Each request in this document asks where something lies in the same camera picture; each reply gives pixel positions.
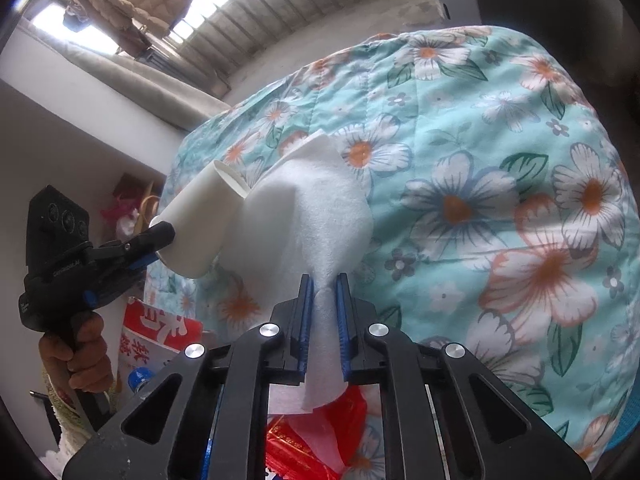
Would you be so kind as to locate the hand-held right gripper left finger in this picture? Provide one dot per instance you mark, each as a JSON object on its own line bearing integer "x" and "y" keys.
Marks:
{"x": 302, "y": 335}

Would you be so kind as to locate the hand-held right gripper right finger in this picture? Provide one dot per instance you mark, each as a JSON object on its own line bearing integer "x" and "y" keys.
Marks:
{"x": 342, "y": 335}

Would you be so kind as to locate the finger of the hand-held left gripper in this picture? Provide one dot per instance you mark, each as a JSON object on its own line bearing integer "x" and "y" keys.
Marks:
{"x": 155, "y": 236}
{"x": 135, "y": 261}

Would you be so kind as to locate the white paper cup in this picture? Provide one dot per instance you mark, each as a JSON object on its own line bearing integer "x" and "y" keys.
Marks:
{"x": 200, "y": 225}

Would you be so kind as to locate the red and white printed packet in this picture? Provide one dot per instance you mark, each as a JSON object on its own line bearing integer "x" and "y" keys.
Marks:
{"x": 160, "y": 332}

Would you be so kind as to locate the red and white plastic bag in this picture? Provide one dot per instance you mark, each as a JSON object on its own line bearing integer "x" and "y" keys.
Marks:
{"x": 290, "y": 445}

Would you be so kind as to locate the clear plastic bottle blue cap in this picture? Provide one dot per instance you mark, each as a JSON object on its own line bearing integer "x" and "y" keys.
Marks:
{"x": 140, "y": 377}

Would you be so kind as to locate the white paper tissue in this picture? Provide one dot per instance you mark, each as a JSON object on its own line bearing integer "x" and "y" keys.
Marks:
{"x": 310, "y": 210}

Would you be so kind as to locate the person's left hand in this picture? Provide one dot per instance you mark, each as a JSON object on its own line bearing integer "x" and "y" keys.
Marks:
{"x": 80, "y": 360}

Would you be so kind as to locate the grey curtain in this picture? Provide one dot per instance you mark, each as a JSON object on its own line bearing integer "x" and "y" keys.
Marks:
{"x": 110, "y": 77}

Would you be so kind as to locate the floral turquoise blanket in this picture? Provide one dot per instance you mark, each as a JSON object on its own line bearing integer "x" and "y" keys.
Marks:
{"x": 450, "y": 160}

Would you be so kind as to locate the beige puffer jacket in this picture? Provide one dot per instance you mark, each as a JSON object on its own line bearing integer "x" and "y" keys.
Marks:
{"x": 135, "y": 0}

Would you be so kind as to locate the window grille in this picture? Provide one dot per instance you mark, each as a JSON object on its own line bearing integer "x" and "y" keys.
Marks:
{"x": 280, "y": 15}

